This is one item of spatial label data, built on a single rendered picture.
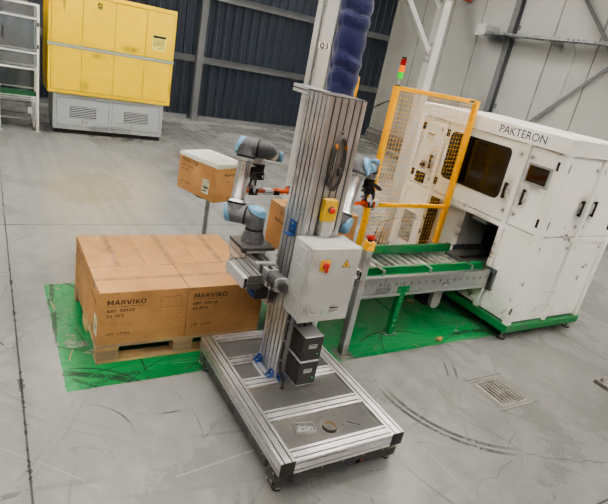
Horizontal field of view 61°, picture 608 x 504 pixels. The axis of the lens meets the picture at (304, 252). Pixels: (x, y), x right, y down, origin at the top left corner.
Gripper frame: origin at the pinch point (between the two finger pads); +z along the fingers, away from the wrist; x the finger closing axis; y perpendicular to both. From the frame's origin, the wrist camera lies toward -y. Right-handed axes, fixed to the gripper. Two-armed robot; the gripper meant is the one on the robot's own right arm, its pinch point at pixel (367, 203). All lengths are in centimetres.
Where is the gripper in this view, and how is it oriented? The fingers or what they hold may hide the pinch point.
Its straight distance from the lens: 411.8
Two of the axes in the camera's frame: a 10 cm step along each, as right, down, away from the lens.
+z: -1.8, 9.2, 3.5
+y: -8.4, 0.4, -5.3
